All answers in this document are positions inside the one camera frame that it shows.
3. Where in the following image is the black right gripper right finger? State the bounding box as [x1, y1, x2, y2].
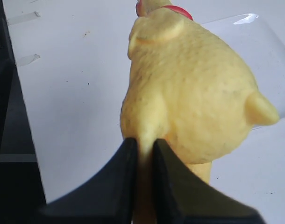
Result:
[152, 140, 259, 224]

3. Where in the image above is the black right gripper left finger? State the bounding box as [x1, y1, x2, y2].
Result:
[38, 138, 137, 224]

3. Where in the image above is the yellow rubber chicken toy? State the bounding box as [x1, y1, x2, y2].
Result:
[120, 0, 279, 224]

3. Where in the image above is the clear tape strip lower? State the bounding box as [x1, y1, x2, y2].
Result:
[16, 54, 41, 67]

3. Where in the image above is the clear tape strip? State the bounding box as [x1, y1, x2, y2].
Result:
[16, 54, 41, 67]
[7, 11, 41, 26]

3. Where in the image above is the white square plate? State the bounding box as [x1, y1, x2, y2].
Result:
[202, 13, 285, 119]

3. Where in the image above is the clear tape strip upper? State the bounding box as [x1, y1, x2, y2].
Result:
[7, 11, 41, 26]

